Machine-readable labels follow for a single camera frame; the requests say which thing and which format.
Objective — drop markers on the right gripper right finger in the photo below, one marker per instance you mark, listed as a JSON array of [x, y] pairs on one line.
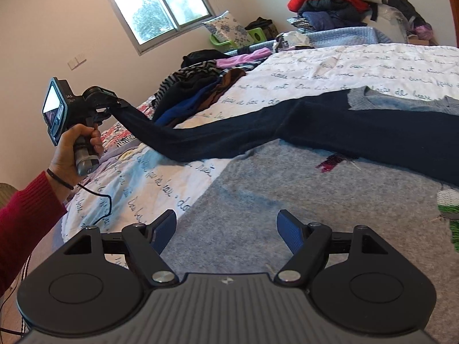
[[308, 244]]

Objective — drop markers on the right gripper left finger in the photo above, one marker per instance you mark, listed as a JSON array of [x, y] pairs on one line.
[[145, 243]]

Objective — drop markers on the grey navy knit sweater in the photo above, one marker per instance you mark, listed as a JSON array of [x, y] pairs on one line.
[[231, 228]]

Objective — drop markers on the dark clothes pile on bed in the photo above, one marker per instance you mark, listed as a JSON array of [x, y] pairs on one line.
[[198, 85]]

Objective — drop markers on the red jacket clothes heap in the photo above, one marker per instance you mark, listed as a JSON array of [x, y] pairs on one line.
[[398, 19]]

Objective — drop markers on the person's left hand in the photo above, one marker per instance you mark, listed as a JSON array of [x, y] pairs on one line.
[[62, 172]]

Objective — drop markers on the white script-print bedspread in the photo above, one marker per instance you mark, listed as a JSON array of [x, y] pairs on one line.
[[136, 184]]

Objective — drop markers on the sliding glass window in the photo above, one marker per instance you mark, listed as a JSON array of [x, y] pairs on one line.
[[150, 23]]

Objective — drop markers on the floral pillow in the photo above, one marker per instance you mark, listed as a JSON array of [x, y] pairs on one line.
[[225, 27]]

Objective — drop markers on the green plastic stool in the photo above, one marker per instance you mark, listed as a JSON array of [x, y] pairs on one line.
[[256, 34]]

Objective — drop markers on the light blue knit blanket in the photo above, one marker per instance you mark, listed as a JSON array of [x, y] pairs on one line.
[[349, 36]]

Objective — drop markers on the white wall switch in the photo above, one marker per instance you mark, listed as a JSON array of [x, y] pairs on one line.
[[77, 61]]

